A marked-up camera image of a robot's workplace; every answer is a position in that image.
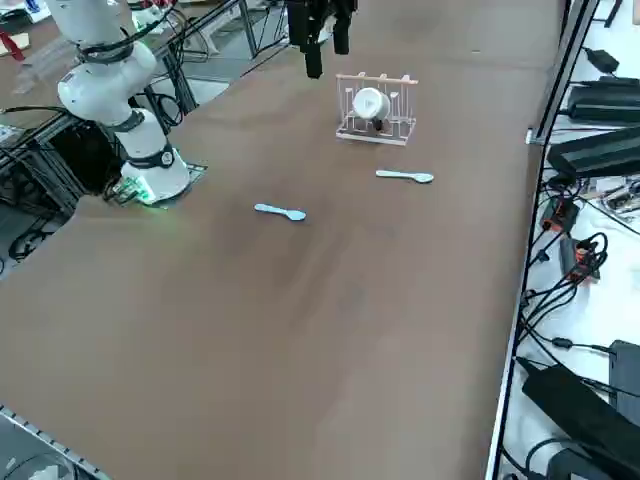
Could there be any black box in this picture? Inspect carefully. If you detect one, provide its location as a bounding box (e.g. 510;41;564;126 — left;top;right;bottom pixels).
608;339;640;404

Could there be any white cup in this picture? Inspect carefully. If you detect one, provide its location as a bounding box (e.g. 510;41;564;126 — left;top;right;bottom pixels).
351;87;393;122

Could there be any blue spoon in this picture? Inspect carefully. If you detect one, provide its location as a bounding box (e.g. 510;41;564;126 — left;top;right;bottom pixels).
253;202;308;222

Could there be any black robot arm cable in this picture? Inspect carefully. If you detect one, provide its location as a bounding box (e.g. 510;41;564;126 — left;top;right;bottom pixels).
74;24;146;66

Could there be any aluminium rail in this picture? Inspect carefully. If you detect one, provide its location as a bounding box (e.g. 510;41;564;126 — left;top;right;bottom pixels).
0;403;112;480

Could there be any green spoon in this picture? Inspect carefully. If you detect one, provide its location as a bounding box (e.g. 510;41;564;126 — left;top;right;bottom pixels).
375;169;435;184

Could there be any dark power adapter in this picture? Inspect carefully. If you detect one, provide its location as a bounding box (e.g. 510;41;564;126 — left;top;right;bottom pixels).
546;124;640;179

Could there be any small black power adapter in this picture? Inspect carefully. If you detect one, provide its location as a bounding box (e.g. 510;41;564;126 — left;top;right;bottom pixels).
583;47;621;74

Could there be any white wire cup rack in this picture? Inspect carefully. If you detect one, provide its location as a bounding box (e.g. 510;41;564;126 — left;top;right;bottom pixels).
334;72;420;149

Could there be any orange black connector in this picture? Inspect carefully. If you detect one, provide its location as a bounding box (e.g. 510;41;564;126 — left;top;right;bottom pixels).
559;237;604;284
542;197;581;234

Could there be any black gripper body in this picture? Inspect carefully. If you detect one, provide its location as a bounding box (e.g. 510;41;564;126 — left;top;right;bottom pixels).
294;0;357;16

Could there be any black table edge rail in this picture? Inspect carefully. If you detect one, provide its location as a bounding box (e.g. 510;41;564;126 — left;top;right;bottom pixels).
482;0;601;480

